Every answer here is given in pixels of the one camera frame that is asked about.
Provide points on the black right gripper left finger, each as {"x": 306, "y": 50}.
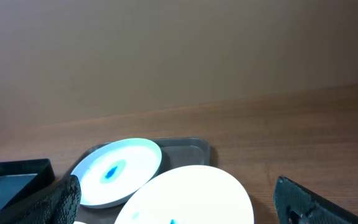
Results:
{"x": 55, "y": 204}

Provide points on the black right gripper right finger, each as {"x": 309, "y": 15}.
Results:
{"x": 296, "y": 204}

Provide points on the white plate small blue stain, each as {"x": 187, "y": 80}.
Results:
{"x": 110, "y": 175}

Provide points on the white plate large blue stain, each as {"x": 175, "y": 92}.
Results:
{"x": 189, "y": 194}

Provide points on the black water tray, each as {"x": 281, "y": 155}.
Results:
{"x": 20, "y": 179}

